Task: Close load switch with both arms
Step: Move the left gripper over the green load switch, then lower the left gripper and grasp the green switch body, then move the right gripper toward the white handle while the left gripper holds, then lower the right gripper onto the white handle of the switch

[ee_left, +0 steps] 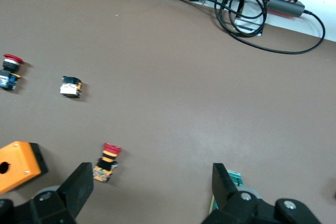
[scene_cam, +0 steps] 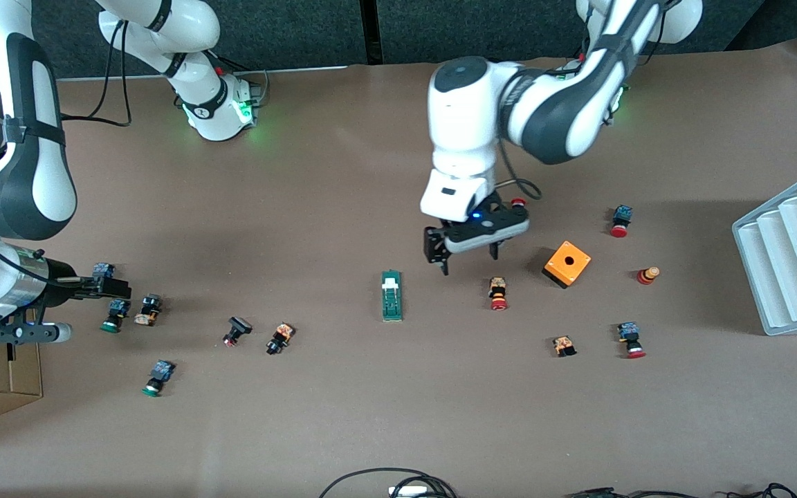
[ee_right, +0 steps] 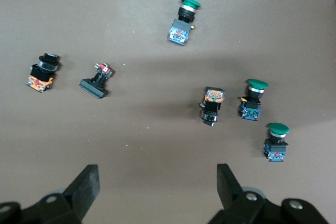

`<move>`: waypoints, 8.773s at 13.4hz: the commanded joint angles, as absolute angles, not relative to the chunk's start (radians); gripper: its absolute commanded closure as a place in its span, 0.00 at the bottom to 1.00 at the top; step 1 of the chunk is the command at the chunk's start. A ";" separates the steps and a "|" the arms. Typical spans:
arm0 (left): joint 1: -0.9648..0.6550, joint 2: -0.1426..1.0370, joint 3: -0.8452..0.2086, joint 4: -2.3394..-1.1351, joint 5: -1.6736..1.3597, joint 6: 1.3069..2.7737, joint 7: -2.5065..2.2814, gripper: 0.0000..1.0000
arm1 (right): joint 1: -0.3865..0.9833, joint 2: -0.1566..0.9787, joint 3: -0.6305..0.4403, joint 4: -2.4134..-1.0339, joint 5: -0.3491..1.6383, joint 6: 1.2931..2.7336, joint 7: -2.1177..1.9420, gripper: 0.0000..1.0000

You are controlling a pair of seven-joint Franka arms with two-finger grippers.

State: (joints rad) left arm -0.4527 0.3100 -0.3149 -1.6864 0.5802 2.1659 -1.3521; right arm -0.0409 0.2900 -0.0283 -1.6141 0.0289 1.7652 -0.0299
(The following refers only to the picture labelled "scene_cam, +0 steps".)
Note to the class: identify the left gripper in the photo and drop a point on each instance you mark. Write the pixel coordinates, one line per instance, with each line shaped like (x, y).
(435, 247)

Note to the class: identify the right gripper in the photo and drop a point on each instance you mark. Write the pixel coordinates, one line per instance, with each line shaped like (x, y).
(59, 282)

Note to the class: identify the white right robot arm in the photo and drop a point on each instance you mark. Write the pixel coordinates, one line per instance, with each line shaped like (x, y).
(205, 111)

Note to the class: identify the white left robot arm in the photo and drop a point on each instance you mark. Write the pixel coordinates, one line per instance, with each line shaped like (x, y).
(468, 111)

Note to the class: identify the green push button blue block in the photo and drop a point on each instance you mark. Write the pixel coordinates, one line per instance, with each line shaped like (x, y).
(160, 373)
(115, 315)
(102, 268)

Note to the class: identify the black orange push button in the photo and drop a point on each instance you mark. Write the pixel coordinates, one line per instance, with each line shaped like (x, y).
(148, 311)
(281, 337)

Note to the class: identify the red yellow emergency button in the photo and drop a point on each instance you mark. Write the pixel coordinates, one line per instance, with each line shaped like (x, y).
(498, 290)

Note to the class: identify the red push button black block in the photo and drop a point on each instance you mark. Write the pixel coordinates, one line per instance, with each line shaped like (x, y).
(519, 203)

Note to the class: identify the black square button red tip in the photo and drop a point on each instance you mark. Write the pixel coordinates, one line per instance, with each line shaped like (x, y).
(238, 326)

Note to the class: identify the small orange contact block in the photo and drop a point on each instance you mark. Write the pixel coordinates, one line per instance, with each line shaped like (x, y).
(564, 345)

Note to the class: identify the red push button blue block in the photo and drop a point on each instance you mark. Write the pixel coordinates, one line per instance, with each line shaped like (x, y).
(628, 333)
(623, 214)

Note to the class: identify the red yellow mushroom button head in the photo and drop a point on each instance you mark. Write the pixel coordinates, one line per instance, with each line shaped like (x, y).
(645, 277)

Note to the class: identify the black vertical divider strip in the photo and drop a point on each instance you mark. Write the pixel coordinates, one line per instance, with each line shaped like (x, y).
(371, 31)

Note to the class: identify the white ridged tray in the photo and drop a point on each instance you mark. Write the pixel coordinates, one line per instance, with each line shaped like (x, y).
(793, 277)

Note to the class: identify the orange button enclosure box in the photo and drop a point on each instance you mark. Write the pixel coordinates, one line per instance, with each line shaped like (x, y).
(575, 270)

